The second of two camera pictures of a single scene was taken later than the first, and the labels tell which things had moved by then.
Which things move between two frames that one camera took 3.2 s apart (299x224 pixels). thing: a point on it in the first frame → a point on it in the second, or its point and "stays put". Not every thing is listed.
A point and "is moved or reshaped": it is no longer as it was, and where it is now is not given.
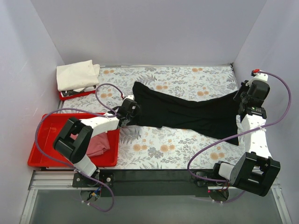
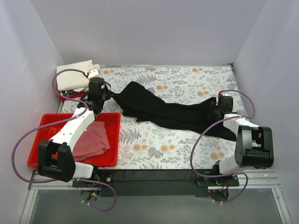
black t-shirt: [219, 118] is moved or reshaped
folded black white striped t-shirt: [72, 92] stays put
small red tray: [81, 94] stays put
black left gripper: [134, 109] → [107, 94]
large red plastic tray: [43, 154] stays put
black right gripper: [241, 94] → [215, 110]
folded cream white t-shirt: [77, 75] stays put
